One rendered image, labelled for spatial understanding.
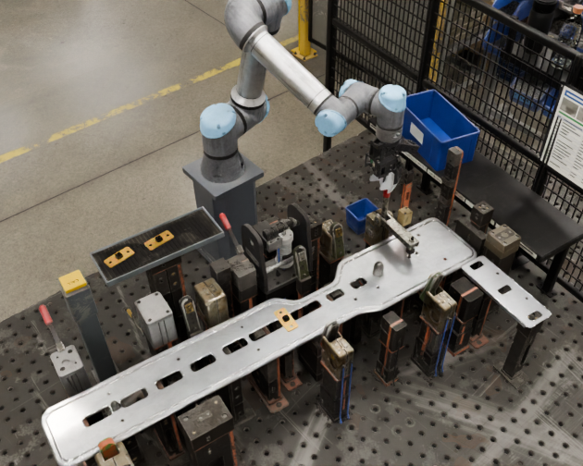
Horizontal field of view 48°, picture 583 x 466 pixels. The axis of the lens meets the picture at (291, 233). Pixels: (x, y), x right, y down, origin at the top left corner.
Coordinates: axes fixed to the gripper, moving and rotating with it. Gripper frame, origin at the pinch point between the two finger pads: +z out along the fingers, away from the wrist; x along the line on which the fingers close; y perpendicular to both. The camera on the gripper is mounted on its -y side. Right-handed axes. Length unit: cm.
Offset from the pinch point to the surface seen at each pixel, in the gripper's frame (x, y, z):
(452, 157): -1.6, -28.7, 1.9
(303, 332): 21, 45, 20
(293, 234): -9.2, 29.0, 13.0
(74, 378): 2, 106, 17
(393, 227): 6.4, 1.1, 12.2
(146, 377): 10, 89, 20
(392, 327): 32.7, 21.7, 20.5
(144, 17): -384, -64, 120
